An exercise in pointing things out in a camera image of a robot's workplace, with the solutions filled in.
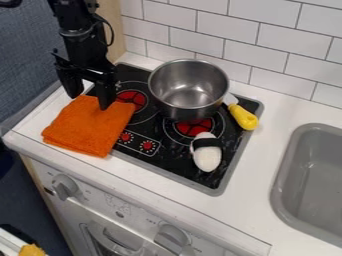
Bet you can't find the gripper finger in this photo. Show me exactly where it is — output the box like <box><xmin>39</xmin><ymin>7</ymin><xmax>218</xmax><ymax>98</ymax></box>
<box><xmin>93</xmin><ymin>73</ymin><xmax>118</xmax><ymax>111</ymax></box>
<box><xmin>54</xmin><ymin>65</ymin><xmax>86</xmax><ymax>100</ymax></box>

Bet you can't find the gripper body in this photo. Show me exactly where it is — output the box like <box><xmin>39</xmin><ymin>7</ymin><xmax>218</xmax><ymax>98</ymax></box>
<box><xmin>50</xmin><ymin>20</ymin><xmax>117</xmax><ymax>82</ymax></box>

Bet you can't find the silver pot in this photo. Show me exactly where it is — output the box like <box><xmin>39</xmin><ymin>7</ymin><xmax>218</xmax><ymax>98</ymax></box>
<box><xmin>146</xmin><ymin>58</ymin><xmax>232</xmax><ymax>121</ymax></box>

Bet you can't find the orange cloth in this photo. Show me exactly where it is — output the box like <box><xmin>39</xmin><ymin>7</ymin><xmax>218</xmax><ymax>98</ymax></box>
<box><xmin>40</xmin><ymin>94</ymin><xmax>138</xmax><ymax>159</ymax></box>

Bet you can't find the toy stove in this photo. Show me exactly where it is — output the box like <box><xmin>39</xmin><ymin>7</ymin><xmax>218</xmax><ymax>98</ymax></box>
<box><xmin>86</xmin><ymin>62</ymin><xmax>266</xmax><ymax>197</ymax></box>

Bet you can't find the white toy sushi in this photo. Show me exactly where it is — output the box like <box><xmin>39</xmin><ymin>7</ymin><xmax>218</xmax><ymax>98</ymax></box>
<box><xmin>188</xmin><ymin>131</ymin><xmax>224</xmax><ymax>173</ymax></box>

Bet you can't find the toy sink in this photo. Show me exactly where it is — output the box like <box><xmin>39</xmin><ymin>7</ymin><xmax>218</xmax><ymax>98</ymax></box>
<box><xmin>269</xmin><ymin>122</ymin><xmax>342</xmax><ymax>248</ymax></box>

